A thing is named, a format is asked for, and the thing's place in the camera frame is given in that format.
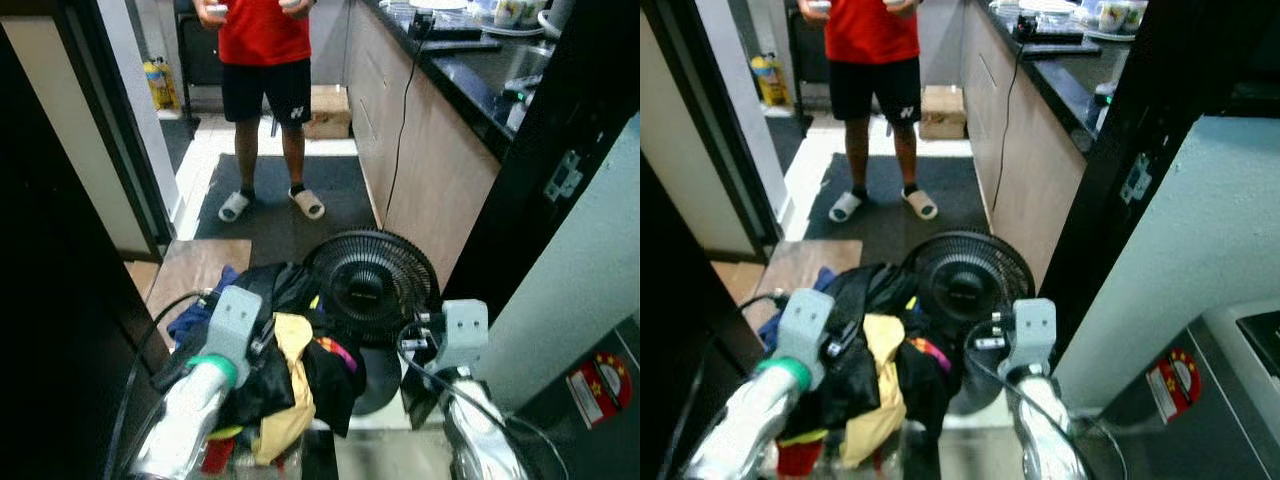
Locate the black garment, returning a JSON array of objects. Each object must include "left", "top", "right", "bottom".
[
  {"left": 150, "top": 262, "right": 366, "bottom": 441},
  {"left": 815, "top": 265, "right": 961, "bottom": 441}
]

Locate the grey top-load washing machine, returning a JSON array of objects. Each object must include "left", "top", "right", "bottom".
[
  {"left": 505, "top": 315, "right": 641, "bottom": 480},
  {"left": 1085, "top": 300, "right": 1280, "bottom": 480}
]

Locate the black electric fan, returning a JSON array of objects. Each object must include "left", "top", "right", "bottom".
[
  {"left": 903, "top": 230, "right": 1036, "bottom": 416},
  {"left": 303, "top": 228, "right": 441, "bottom": 416}
]

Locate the pink orange garment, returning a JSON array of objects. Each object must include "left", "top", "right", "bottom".
[
  {"left": 908, "top": 335, "right": 953, "bottom": 376},
  {"left": 315, "top": 335, "right": 359, "bottom": 376}
]

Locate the yellow garment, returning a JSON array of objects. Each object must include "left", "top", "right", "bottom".
[
  {"left": 250, "top": 312, "right": 317, "bottom": 466},
  {"left": 840, "top": 313, "right": 906, "bottom": 469}
]

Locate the large dark floor mat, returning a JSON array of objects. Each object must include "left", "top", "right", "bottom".
[
  {"left": 803, "top": 153, "right": 991, "bottom": 266},
  {"left": 193, "top": 153, "right": 379, "bottom": 266}
]

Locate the wooden cabinet black countertop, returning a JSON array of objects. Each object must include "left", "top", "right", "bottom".
[
  {"left": 960, "top": 0, "right": 1151, "bottom": 286},
  {"left": 345, "top": 0, "right": 556, "bottom": 286}
]

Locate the red yellow round sticker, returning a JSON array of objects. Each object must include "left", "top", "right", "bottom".
[
  {"left": 567, "top": 352, "right": 634, "bottom": 429},
  {"left": 1147, "top": 347, "right": 1203, "bottom": 423}
]

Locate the metal door strike plate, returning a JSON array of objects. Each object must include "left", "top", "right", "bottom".
[
  {"left": 543, "top": 150, "right": 586, "bottom": 204},
  {"left": 1120, "top": 152, "right": 1153, "bottom": 206}
]

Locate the blue garment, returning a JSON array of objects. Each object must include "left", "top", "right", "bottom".
[
  {"left": 166, "top": 265, "right": 239, "bottom": 346},
  {"left": 758, "top": 266, "right": 836, "bottom": 351}
]

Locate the brown cardboard box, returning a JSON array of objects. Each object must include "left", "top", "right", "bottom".
[
  {"left": 303, "top": 85, "right": 353, "bottom": 140},
  {"left": 919, "top": 85, "right": 968, "bottom": 140}
]

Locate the red garment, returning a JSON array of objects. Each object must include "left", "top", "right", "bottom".
[
  {"left": 200, "top": 435, "right": 239, "bottom": 476},
  {"left": 775, "top": 440, "right": 826, "bottom": 479}
]

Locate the dark tinted washer lid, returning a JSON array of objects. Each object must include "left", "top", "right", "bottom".
[{"left": 1236, "top": 310, "right": 1280, "bottom": 379}]

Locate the black flat tray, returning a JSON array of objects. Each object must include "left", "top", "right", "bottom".
[
  {"left": 420, "top": 28, "right": 503, "bottom": 54},
  {"left": 1013, "top": 22, "right": 1101, "bottom": 59}
]

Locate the person in red shirt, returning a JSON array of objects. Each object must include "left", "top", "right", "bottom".
[
  {"left": 797, "top": 0, "right": 939, "bottom": 223},
  {"left": 193, "top": 0, "right": 327, "bottom": 223}
]

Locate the yellow plastic bottle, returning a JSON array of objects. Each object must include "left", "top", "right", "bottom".
[
  {"left": 750, "top": 55, "right": 789, "bottom": 107},
  {"left": 143, "top": 58, "right": 179, "bottom": 111}
]

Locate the beige sliding door panel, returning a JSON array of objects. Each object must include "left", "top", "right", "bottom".
[
  {"left": 640, "top": 10, "right": 746, "bottom": 256},
  {"left": 0, "top": 15, "right": 151, "bottom": 256}
]

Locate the patterned ceramic mug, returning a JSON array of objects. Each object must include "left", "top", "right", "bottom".
[
  {"left": 1098, "top": 0, "right": 1148, "bottom": 33},
  {"left": 494, "top": 0, "right": 549, "bottom": 29}
]

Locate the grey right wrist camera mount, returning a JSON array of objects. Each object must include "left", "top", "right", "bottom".
[
  {"left": 1005, "top": 298, "right": 1057, "bottom": 376},
  {"left": 440, "top": 300, "right": 490, "bottom": 371}
]

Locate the thin black hanging power cable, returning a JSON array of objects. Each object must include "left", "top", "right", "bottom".
[
  {"left": 385, "top": 20, "right": 431, "bottom": 229},
  {"left": 990, "top": 30, "right": 1031, "bottom": 213}
]

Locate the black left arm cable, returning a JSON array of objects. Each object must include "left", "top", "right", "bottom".
[
  {"left": 655, "top": 290, "right": 791, "bottom": 480},
  {"left": 103, "top": 288, "right": 216, "bottom": 480}
]

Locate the black door frame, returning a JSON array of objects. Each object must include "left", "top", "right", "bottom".
[
  {"left": 440, "top": 0, "right": 641, "bottom": 321},
  {"left": 1040, "top": 0, "right": 1280, "bottom": 356}
]

